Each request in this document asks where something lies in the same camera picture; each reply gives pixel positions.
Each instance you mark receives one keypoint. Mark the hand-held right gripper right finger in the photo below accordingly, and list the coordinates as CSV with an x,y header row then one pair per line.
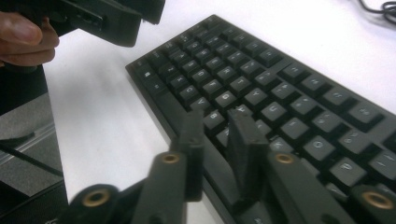
x,y
249,155

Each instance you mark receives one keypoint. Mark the black computer keyboard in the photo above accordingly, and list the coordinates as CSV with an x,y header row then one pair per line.
x,y
280,93

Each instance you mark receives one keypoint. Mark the black curtain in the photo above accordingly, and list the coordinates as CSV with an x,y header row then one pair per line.
x,y
18,90

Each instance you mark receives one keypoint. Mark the white board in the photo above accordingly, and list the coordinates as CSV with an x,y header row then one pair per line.
x,y
99,109

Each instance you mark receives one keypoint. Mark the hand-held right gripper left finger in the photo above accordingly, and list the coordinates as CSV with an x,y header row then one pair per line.
x,y
194,155

